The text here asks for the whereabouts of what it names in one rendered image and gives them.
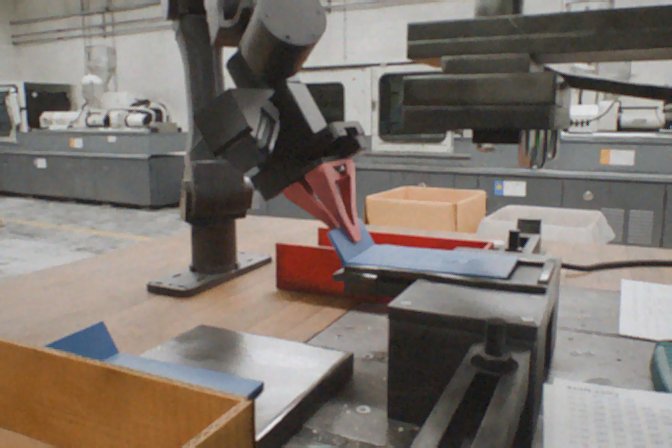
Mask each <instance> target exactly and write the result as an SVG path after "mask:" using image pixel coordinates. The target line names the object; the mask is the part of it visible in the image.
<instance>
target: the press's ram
mask: <svg viewBox="0 0 672 448"><path fill-rule="evenodd" d="M406 59H410V60H413V62H416V63H419V64H422V65H427V66H430V67H433V68H442V75H418V76H403V105H404V106H403V109H402V129H404V130H472V144H477V151H478V152H494V151H496V146H497V145H519V153H518V161H519V165H520V167H521V168H523V169H524V170H526V172H540V170H541V169H543V168H545V167H546V164H547V162H548V161H553V160H556V159H557V158H559V156H560V152H561V138H562V129H564V128H569V127H570V112H571V111H570V109H571V95H572V89H571V87H570V86H569V85H568V83H567V82H566V81H565V80H564V79H563V78H562V77H560V76H559V75H558V74H557V73H556V72H544V66H542V65H541V64H568V63H579V64H594V63H620V62H647V61H672V4H665V5H651V6H638V7H624V8H609V9H596V10H582V11H568V12H555V13H540V14H526V15H524V0H474V4H473V17H470V18H456V19H443V20H429V21H415V22H407V23H406Z"/></svg>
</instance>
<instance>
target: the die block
mask: <svg viewBox="0 0 672 448"><path fill-rule="evenodd" d="M560 277H561V269H560V273H559V276H558V279H557V282H556V287H554V290H553V293H552V297H551V300H550V304H549V307H548V311H547V314H546V317H545V321H544V325H543V328H542V331H541V336H539V339H538V342H536V341H529V340H523V339H515V338H509V337H506V343H512V344H518V345H520V346H522V347H524V348H526V349H528V350H530V366H529V385H527V396H526V399H525V403H524V406H523V411H522V414H521V418H520V421H519V425H518V429H517V433H516V434H515V436H514V440H513V443H512V446H515V447H520V448H531V446H532V441H533V437H534V433H535V432H536V427H537V422H538V418H539V413H540V408H541V400H542V383H543V367H550V366H551V361H552V357H553V351H554V347H555V342H556V327H557V316H558V310H559V293H560ZM477 341H484V334H480V333H474V332H466V331H460V330H452V329H446V327H439V326H432V325H425V324H418V323H411V322H404V321H397V320H390V319H388V334H387V418H388V419H391V420H396V421H401V422H405V423H409V424H415V425H419V426H423V425H424V424H425V422H427V420H428V419H429V416H430V414H431V413H432V411H433V409H434V408H435V406H436V404H437V403H438V401H439V399H440V397H442V395H443V393H444V392H445V390H446V388H447V386H448V385H449V383H450V380H451V379H452V377H453V375H454V374H455V372H457V370H458V369H459V367H460V365H461V364H462V361H463V359H464V358H465V356H466V354H467V353H468V351H469V349H470V348H472V345H473V343H474V342H477ZM481 410H482V401H481V405H480V407H479V409H478V412H476V414H475V416H474V418H473V421H472V424H471V426H470V428H469V431H468V433H467V435H466V436H470V437H474V438H475V437H476V434H477V432H478V430H479V429H480V427H481Z"/></svg>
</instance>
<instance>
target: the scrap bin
mask: <svg viewBox="0 0 672 448"><path fill-rule="evenodd" d="M329 231H331V230H330V229H329V228H328V227H320V226H319V227H318V246H314V245H305V244H294V243H283V242H276V243H275V250H276V288H279V289H287V290H294V291H302V292H309V293H317V295H324V296H333V297H340V298H348V299H355V300H363V301H370V302H378V303H385V304H389V303H390V302H393V301H394V300H395V299H392V298H384V297H380V296H379V297H373V296H357V295H344V292H343V282H338V283H335V282H334V280H333V274H334V273H336V272H337V271H339V270H341V269H343V267H342V266H341V260H340V258H339V256H338V255H337V253H336V251H335V249H334V246H333V244H331V242H330V240H329V239H328V237H327V235H326V234H327V232H329ZM368 232H369V235H370V237H371V239H372V241H373V242H374V244H376V245H382V244H391V245H397V246H404V247H415V249H418V248H428V250H442V251H454V250H455V248H456V247H469V248H480V249H491V251H494V242H493V241H481V240H469V239H456V238H444V237H431V236H419V235H407V234H394V232H382V231H369V230H368Z"/></svg>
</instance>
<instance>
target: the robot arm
mask: <svg viewBox="0 0 672 448"><path fill-rule="evenodd" d="M161 4H162V14H163V18H164V20H165V21H171V22H172V31H174V39H175V41H176V43H177V46H179V49H180V54H181V58H182V62H183V67H184V76H185V87H186V100H187V112H188V135H187V146H186V152H185V156H184V161H185V168H184V179H183V180H182V183H181V200H180V218H181V220H182V221H183V222H184V223H187V224H188V225H189V230H191V254H192V261H190V262H188V268H186V269H183V270H180V271H178V272H175V273H172V274H168V275H165V276H162V277H160V278H157V279H154V280H151V281H147V282H146V291H147V292H152V293H158V294H164V295H171V296H177V297H191V296H194V295H196V294H198V293H201V292H203V291H206V290H209V289H211V288H214V287H216V286H218V285H221V284H224V283H226V282H229V280H231V279H233V278H236V277H238V276H241V275H244V274H246V273H249V272H251V271H253V270H257V269H259V268H261V267H264V266H266V265H268V263H272V262H273V255H270V254H261V253H251V252H243V251H237V232H236V221H235V220H238V218H246V213H247V209H251V204H252V197H253V189H254V191H255V192H258V191H259V192H260V194H261V196H262V197H263V199H264V201H265V200H269V199H273V198H275V197H277V196H278V195H280V194H281V193H283V194H284V196H285V198H288V199H289V200H291V201H292V202H294V203H295V205H297V206H298V207H300V208H301V209H304V210H305V211H307V212H308V213H310V214H311V215H313V216H314V217H315V219H318V220H319V221H321V222H322V223H324V224H325V225H326V226H327V227H328V228H329V229H330V230H334V229H336V228H338V227H341V228H342V229H343V231H344V232H345V234H347V235H348V237H349V238H350V239H351V240H352V242H353V243H357V242H358V241H360V240H362V235H360V229H359V224H358V217H357V212H356V206H355V167H354V163H353V161H352V160H350V158H351V157H353V156H354V155H356V154H358V153H359V152H362V151H363V150H365V149H367V148H368V145H367V142H366V140H365V138H364V136H363V135H364V134H365V131H364V129H363V126H362V125H360V123H359V121H344V122H333V123H329V124H328V125H327V124H326V123H325V121H324V119H323V117H322V115H321V114H320V111H319V109H318V107H317V105H315V103H314V102H313V100H312V98H311V95H310V93H309V91H308V90H307V88H306V86H305V84H303V83H302V81H301V78H299V76H298V75H297V72H298V71H300V70H301V68H302V67H303V65H304V64H305V61H306V60H307V58H308V57H309V55H310V54H311V52H312V51H313V49H315V48H316V46H317V43H318V42H319V40H320V39H321V37H322V36H323V34H324V32H325V30H326V25H327V19H326V14H325V11H324V8H323V5H322V4H321V2H320V1H319V0H161ZM224 47H227V48H237V50H236V52H235V53H234V54H232V55H231V56H230V58H229V59H228V60H227V62H226V64H225V68H226V70H227V72H228V75H229V76H230V78H231V80H232V82H233V84H234V86H235V87H237V88H232V87H229V88H227V89H226V86H225V76H224V61H223V52H224ZM255 166H257V167H258V169H259V170H260V171H258V172H257V174H255V175H253V176H252V177H250V178H246V177H245V174H246V172H247V171H249V170H250V169H252V168H253V167H255ZM335 183H337V185H338V187H339V192H340V195H341V199H342V201H341V199H340V196H339V194H338V191H337V187H336V184H335ZM314 194H315V195H316V196H319V198H320V199H321V200H322V202H323V203H324V205H325V207H326V208H327V209H326V208H325V207H324V206H323V205H322V202H321V201H320V200H319V199H318V198H316V197H315V196H314ZM342 202H343V205H342ZM329 212H330V213H329Z"/></svg>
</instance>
